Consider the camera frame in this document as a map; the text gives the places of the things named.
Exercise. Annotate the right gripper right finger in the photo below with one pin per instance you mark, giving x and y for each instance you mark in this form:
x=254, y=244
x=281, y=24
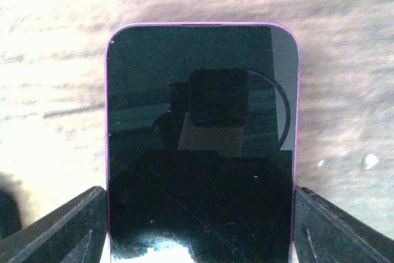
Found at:
x=325, y=233

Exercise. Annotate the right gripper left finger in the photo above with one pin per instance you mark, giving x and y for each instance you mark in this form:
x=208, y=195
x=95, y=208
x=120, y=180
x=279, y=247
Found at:
x=74, y=232

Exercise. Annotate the pink phone black screen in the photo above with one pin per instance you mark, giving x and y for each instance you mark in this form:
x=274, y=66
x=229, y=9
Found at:
x=201, y=135

